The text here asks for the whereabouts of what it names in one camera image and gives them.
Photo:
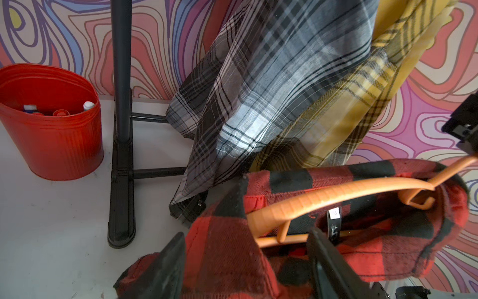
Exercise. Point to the red black plaid shirt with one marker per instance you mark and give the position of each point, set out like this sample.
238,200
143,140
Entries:
378,236

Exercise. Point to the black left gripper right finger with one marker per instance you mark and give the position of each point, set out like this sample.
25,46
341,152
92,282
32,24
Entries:
332,276

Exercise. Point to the orange hanger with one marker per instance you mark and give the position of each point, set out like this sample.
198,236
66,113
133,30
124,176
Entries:
269,226

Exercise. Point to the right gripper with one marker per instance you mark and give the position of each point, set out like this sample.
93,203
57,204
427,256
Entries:
463,125

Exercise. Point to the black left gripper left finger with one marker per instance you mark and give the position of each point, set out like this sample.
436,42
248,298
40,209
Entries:
157,276

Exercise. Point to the black clothes rack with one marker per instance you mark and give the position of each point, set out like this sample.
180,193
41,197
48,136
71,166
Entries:
122,222

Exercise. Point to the grey plaid shirt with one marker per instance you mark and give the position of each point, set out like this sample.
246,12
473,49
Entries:
270,62

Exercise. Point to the yellow plaid shirt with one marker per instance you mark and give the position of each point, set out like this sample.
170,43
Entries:
328,132

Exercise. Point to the red pen cup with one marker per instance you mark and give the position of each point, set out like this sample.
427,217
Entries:
54,118

